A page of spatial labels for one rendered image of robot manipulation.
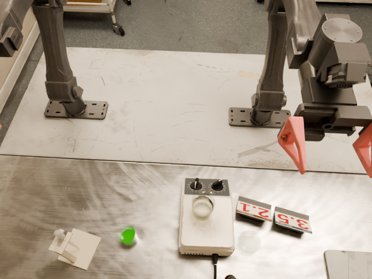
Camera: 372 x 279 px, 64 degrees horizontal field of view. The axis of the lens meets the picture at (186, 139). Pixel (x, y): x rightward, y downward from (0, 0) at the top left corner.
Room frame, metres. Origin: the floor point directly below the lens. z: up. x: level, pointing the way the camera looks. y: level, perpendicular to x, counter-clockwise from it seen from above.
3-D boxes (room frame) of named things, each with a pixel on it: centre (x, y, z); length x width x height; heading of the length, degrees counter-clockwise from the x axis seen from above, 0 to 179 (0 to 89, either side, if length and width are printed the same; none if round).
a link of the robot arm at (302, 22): (0.56, -0.24, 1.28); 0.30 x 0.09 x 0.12; 176
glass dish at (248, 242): (0.18, -0.16, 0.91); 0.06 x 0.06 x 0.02
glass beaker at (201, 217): (0.23, -0.04, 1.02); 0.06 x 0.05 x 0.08; 31
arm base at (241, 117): (0.57, -0.24, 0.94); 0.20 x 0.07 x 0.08; 86
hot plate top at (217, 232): (0.21, -0.05, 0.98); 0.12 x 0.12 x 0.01; 87
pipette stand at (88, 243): (0.17, 0.27, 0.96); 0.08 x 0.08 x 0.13; 72
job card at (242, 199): (0.26, -0.18, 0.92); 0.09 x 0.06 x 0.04; 73
